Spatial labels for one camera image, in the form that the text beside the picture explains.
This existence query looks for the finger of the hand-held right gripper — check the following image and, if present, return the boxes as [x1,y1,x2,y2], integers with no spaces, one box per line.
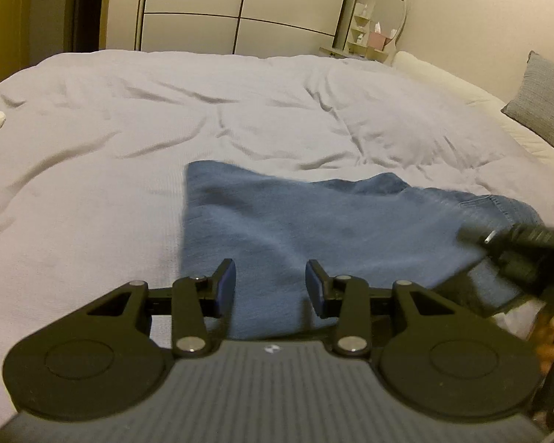
[457,221,554,259]

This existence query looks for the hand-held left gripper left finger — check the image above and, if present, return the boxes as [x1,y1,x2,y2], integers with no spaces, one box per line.
[81,258,237,358]

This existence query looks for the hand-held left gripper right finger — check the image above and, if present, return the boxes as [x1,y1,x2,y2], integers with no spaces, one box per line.
[305,258,467,358]

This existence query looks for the blue denim jeans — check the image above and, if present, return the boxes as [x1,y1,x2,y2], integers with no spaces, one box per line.
[182,161,546,340]

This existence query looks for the grey woven pillow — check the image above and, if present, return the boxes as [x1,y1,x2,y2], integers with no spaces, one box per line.
[501,51,554,160]

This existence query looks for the white quilted pillow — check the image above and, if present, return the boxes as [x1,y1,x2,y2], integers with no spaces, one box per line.
[391,51,554,174]

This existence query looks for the light grey blanket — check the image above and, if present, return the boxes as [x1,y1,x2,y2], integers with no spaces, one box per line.
[0,50,554,430]

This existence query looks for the white vanity shelf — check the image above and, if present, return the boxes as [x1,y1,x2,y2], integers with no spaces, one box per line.
[321,2,393,63]

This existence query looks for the oval mirror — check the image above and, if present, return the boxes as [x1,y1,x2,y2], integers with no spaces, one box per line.
[379,0,407,51]

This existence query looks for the white panelled wardrobe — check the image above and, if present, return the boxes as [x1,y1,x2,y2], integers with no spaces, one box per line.
[134,0,363,58]

